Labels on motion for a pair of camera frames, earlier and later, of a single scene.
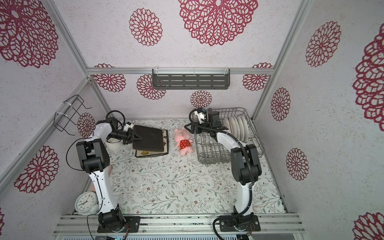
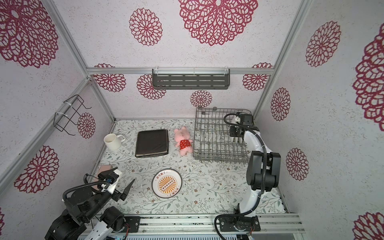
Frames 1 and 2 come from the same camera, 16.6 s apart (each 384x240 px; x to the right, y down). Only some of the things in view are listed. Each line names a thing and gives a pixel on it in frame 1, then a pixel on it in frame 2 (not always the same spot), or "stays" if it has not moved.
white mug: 113,143 stays
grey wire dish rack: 209,151 stays
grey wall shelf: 191,79 stays
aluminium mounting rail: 271,224 stays
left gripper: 131,137 -> 117,194
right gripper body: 202,128 -> 234,131
